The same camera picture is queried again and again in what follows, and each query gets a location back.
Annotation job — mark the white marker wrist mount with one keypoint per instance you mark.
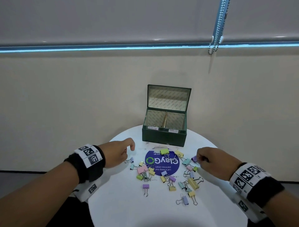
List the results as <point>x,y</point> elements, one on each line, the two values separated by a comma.
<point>247,207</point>
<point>90,189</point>

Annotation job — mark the open green box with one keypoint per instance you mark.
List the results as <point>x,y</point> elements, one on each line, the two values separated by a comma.
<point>163,136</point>

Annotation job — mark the wide grey roller blind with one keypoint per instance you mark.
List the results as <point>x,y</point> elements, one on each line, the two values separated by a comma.
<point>105,20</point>

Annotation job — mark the person's left hand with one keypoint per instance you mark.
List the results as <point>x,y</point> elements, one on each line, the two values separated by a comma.
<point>113,153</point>

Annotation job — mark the person's right fingers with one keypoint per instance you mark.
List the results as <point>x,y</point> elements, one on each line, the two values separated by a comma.
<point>202,154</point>

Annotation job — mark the person's right forearm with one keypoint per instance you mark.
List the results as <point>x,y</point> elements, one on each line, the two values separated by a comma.
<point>283,210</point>

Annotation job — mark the purple binder clip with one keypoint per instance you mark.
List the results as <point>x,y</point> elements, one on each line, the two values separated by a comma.
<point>194,159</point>

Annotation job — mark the pile of pastel binder clips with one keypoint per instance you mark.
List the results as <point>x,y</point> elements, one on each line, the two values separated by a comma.
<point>142,169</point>

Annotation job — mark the gold box divider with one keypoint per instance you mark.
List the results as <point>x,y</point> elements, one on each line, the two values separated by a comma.
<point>165,119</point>

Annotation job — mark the person's right hand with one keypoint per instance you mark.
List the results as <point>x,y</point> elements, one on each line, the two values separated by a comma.
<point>219,163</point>

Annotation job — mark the person's left forearm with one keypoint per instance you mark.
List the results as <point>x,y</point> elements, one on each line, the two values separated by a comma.
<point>39,198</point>

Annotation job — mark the narrow grey roller blind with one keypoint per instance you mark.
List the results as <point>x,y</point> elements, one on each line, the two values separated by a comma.
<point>264,18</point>

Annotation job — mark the round blue sticker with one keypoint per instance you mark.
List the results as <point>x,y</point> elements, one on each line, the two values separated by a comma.
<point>163,167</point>

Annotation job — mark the person's left fingers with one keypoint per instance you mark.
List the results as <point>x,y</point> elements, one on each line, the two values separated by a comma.
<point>129,142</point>

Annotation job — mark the window glass strip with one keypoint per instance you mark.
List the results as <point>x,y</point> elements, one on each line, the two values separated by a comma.
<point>93,49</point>

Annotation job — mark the white box label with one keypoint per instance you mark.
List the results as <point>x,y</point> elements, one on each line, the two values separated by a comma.
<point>173,131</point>
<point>153,128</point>

